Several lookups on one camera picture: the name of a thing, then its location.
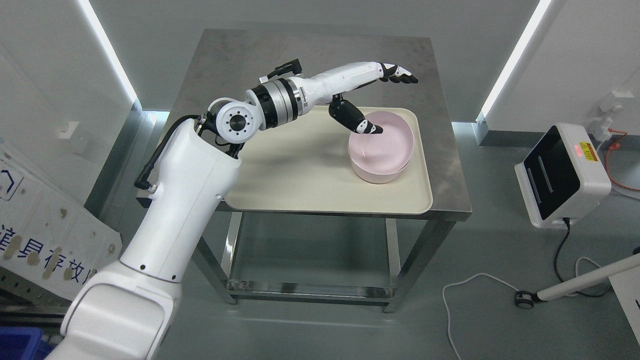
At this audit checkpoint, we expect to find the white wall switch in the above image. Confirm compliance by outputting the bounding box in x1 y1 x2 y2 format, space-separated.
57 121 82 141

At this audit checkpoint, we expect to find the orange cable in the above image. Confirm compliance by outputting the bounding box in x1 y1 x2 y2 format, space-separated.
604 130 640 193

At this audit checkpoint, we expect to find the beige plastic tray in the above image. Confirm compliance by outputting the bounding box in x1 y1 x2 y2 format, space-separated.
224 105 434 218

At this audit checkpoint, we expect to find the pink bowl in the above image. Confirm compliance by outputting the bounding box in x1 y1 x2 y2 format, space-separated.
349 152 413 184
347 111 415 174

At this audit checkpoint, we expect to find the white wall socket plug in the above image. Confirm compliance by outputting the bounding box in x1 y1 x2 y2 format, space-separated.
586 90 635 144

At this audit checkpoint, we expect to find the black power cable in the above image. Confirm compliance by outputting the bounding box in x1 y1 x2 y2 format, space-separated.
552 218 612 299

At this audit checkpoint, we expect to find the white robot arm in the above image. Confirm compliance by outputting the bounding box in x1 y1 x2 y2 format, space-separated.
48 59 306 360

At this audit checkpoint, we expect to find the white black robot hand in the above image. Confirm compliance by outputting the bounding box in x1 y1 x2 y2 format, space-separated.
295 61 419 135

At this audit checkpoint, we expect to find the blue bin lower left corner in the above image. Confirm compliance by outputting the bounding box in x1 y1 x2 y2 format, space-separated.
0 326 55 360

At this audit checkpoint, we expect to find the white floor cable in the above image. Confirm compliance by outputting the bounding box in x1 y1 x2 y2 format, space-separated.
442 257 603 360

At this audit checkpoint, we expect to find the white black box device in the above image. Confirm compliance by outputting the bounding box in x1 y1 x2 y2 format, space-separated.
514 123 611 229

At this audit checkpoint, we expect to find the stainless steel table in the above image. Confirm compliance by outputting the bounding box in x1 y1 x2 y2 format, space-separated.
170 29 473 313

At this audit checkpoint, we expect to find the white stand leg with caster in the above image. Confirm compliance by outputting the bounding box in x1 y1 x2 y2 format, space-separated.
514 253 640 310

